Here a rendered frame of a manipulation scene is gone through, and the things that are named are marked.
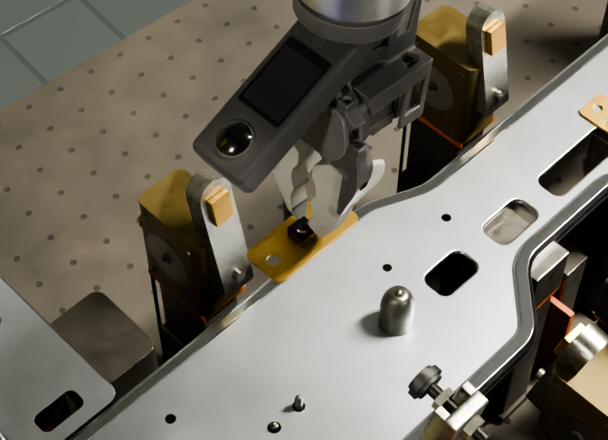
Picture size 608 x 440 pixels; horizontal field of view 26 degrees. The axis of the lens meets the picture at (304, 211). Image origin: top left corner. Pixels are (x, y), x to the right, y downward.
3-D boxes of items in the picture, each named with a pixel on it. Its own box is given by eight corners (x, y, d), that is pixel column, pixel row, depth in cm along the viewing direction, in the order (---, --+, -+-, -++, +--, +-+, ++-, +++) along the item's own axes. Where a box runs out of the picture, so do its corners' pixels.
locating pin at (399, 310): (394, 310, 124) (398, 270, 119) (419, 330, 123) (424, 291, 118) (370, 330, 123) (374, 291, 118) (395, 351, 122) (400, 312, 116)
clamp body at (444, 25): (407, 186, 170) (427, -14, 142) (477, 239, 165) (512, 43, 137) (372, 215, 167) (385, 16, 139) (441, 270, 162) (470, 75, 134)
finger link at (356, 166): (369, 216, 91) (377, 121, 84) (354, 227, 90) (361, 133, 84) (320, 181, 93) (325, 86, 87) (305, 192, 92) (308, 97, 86)
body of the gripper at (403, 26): (424, 124, 91) (451, -14, 82) (337, 184, 87) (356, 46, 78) (345, 66, 95) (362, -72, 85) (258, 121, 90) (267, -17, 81)
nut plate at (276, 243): (325, 191, 99) (325, 181, 98) (361, 220, 98) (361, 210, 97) (243, 255, 96) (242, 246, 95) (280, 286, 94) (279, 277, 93)
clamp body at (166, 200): (188, 335, 156) (163, 146, 129) (257, 397, 151) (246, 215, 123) (146, 368, 154) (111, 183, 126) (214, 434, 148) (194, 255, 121)
